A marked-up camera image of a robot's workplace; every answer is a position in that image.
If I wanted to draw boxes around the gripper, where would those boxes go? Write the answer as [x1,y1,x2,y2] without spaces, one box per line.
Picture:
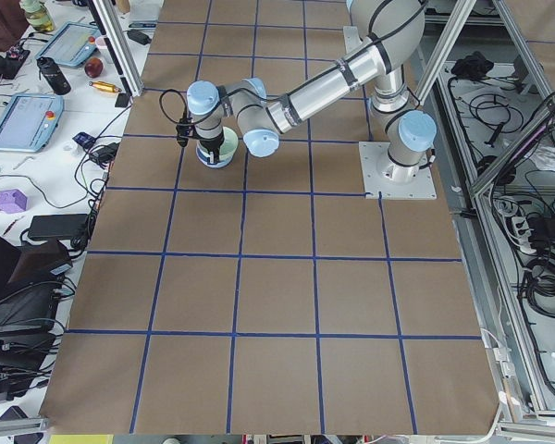
[195,123,224,164]

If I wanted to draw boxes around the green bowl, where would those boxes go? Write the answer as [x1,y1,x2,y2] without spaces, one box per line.
[218,127,239,160]

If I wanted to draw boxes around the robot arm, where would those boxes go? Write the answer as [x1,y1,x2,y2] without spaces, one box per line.
[187,1,437,183]

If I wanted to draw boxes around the blue bowl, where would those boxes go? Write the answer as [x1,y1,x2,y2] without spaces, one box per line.
[196,148,236,168]

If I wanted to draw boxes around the black phone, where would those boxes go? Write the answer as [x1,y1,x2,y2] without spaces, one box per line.
[115,93,130,108]

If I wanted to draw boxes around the black power adapter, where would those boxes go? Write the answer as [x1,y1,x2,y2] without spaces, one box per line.
[127,29,152,45]

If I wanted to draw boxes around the red apple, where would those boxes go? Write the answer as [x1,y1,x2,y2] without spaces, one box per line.
[84,57,104,79]

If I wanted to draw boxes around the brown paper table cover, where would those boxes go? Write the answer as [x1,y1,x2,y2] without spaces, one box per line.
[42,1,498,436]

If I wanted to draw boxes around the far teach pendant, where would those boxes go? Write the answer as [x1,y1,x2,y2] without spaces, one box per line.
[35,21,101,68]

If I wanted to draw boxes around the teach pendant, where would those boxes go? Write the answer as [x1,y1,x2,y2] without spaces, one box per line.
[35,21,101,68]
[0,93,64,153]

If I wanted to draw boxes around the black water bottle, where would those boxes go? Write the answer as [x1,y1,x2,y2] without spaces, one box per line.
[37,56,71,95]

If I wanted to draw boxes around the near teach pendant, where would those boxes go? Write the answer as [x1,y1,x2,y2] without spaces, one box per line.
[0,93,64,153]

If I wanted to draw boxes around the purple box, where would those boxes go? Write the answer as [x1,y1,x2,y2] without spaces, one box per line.
[0,189,28,214]

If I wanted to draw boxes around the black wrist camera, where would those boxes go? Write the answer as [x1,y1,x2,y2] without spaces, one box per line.
[176,117,193,147]

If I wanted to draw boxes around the aluminium frame post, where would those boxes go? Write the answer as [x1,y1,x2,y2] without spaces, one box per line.
[88,0,144,97]

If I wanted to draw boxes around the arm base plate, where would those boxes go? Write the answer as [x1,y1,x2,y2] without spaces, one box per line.
[359,142,437,200]

